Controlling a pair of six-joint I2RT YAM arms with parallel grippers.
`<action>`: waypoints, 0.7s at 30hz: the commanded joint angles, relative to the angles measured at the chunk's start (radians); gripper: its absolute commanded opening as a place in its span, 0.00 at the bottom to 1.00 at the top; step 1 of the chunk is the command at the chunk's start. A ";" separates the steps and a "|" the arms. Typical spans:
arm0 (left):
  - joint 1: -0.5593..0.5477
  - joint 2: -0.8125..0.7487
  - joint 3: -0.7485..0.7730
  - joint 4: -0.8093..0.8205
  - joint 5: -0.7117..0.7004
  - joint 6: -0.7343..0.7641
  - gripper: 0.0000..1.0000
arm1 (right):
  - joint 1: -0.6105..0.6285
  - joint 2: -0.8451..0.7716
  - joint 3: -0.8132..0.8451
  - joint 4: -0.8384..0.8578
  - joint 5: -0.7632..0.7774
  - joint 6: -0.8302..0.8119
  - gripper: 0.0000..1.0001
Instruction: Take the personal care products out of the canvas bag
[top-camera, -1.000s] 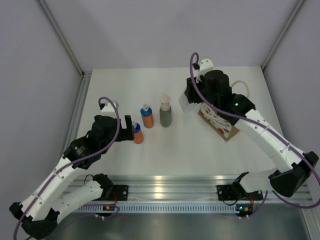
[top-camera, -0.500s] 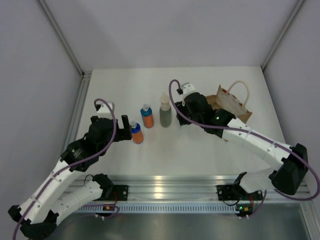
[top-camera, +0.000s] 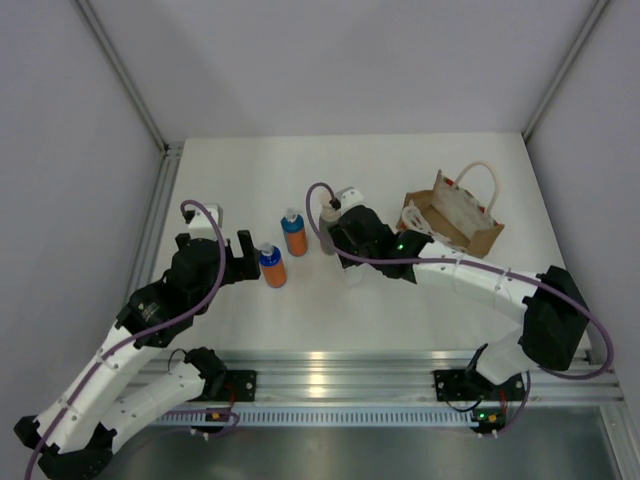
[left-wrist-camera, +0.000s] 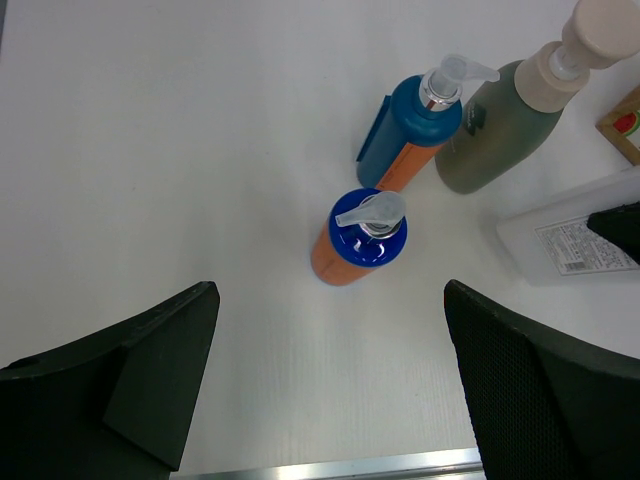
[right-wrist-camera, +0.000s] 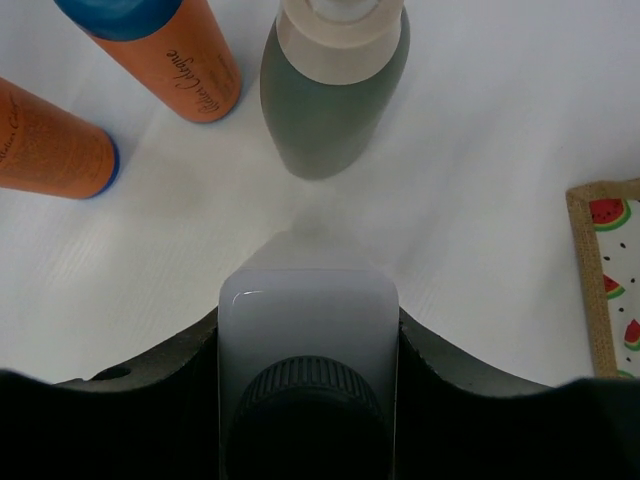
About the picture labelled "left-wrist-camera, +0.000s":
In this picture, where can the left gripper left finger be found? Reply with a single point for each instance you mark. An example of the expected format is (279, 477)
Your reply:
(116, 404)

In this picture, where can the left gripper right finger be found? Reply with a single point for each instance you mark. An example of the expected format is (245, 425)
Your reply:
(542, 404)

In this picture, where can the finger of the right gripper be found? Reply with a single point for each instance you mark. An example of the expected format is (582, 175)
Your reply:
(619, 226)

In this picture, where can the white bottle dark cap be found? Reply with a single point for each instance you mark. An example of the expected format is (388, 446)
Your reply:
(552, 244)

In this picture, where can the watermelon print canvas bag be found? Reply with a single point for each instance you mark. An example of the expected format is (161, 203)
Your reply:
(621, 126)

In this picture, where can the green bottle beige cap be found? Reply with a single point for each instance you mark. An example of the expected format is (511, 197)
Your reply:
(505, 121)

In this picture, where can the blue orange spray bottle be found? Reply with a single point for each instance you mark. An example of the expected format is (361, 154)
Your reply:
(415, 121)

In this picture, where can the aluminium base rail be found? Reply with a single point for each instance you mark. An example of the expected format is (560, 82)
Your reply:
(444, 464)

